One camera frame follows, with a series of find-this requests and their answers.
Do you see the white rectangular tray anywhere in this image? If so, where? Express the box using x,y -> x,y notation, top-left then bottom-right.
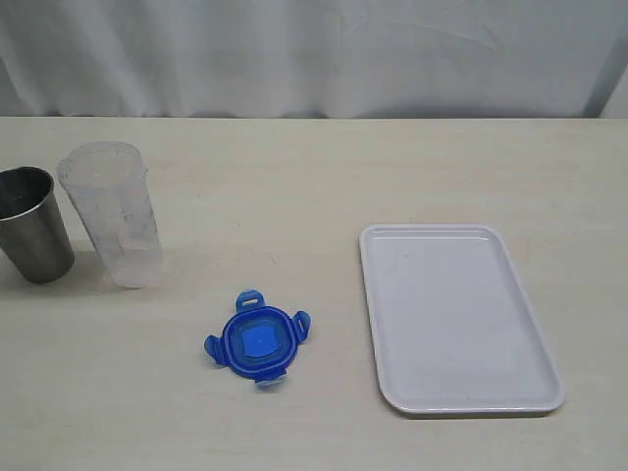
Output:
359,224 -> 565,416

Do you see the tall translucent plastic container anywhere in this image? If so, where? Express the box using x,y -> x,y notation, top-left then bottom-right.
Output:
57,141 -> 163,288

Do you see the white backdrop curtain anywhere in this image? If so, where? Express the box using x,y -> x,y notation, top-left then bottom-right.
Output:
1,1 -> 627,118

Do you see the stainless steel cup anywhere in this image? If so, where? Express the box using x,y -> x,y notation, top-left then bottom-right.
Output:
1,166 -> 75,284

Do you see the blue plastic snap lid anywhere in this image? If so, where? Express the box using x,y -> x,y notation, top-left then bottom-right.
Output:
204,289 -> 311,388

